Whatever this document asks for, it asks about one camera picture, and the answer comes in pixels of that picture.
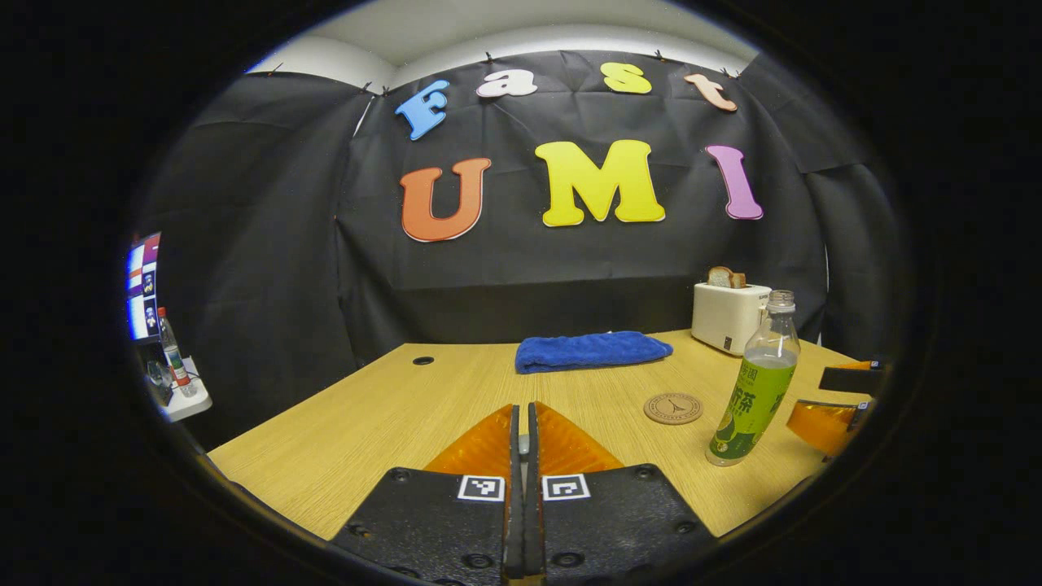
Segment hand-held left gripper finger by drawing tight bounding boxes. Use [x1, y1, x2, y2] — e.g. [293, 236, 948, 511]
[525, 401, 717, 586]
[330, 402, 522, 586]

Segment clear water bottle green label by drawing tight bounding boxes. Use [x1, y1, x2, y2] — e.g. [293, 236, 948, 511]
[706, 290, 802, 467]

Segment round cork coaster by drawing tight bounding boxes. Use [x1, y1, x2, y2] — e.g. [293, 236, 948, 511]
[643, 392, 704, 426]

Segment clear bottle red cap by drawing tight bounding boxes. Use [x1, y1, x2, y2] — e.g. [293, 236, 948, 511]
[157, 307, 199, 398]

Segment white toaster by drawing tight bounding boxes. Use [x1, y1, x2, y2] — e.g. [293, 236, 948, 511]
[691, 282, 773, 356]

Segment blue towel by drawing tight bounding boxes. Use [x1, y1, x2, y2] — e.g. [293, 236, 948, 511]
[514, 330, 674, 375]

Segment black backdrop cloth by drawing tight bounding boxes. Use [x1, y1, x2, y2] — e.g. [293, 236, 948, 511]
[134, 50, 904, 448]

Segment white side table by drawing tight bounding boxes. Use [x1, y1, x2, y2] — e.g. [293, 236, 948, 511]
[147, 356, 214, 422]

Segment computer monitor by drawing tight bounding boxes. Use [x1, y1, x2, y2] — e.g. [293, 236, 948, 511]
[126, 232, 162, 343]

